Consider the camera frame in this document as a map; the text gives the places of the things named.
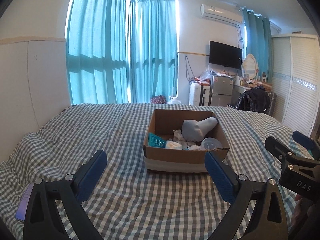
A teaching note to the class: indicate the white slatted wardrobe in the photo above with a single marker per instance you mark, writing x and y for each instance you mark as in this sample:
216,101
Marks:
295,87

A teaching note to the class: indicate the large white sock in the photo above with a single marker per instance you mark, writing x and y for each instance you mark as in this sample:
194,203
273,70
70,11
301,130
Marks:
195,130

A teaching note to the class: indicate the wide teal curtain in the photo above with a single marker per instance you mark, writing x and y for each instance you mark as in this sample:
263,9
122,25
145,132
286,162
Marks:
97,50

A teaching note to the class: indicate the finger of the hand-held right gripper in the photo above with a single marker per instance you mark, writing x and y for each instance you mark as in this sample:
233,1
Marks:
276,146
303,140

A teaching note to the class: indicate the white suitcase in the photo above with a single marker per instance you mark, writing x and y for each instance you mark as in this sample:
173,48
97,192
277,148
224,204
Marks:
197,93

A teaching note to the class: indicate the person's right hand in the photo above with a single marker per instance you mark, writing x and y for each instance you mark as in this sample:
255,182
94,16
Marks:
297,210

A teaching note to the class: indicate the white lace cloth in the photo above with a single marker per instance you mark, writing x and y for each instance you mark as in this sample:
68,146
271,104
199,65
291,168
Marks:
178,134

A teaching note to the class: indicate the cardboard box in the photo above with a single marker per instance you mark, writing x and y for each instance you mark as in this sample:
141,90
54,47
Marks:
175,158

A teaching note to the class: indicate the silver mini fridge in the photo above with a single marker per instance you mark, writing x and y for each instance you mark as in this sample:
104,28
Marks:
221,90

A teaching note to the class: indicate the clear plastic bag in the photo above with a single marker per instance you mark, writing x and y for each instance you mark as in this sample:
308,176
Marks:
207,73

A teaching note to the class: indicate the dark dotted bag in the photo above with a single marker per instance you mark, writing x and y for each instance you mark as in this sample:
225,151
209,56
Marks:
158,99

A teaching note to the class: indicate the white oval mirror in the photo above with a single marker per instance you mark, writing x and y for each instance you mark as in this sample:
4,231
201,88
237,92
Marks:
250,66

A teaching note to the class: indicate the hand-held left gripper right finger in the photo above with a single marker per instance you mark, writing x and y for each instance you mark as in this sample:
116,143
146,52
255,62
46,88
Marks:
220,177

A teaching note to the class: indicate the checkered blanket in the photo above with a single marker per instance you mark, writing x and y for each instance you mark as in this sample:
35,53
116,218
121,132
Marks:
100,130

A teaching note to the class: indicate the black jacket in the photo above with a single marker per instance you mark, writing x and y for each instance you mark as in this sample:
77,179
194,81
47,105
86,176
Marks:
252,100

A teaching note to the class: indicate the black wall television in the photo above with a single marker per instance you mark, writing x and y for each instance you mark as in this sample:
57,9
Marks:
225,54

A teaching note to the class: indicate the clear plastic swab container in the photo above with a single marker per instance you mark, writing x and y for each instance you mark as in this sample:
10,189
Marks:
211,144

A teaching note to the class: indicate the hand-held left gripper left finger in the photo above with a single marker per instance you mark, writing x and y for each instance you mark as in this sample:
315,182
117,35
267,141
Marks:
91,177

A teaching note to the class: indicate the grey suitcase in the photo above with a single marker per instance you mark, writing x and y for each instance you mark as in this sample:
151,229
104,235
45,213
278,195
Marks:
272,103

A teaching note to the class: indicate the white dressing table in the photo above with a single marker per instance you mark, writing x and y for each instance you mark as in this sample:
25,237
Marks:
238,88

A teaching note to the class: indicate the white air conditioner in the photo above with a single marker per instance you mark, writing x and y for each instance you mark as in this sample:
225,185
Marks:
220,13

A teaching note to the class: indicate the small white sock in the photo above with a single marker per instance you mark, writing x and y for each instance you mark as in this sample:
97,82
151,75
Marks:
191,146

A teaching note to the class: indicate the teal blister pack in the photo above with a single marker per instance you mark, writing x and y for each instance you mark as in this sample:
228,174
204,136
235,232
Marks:
156,141

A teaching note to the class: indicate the narrow teal curtain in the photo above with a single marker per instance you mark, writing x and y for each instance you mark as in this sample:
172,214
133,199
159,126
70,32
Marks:
257,45

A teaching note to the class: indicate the white plastic bag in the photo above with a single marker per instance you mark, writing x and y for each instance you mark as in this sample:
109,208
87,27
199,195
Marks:
173,100

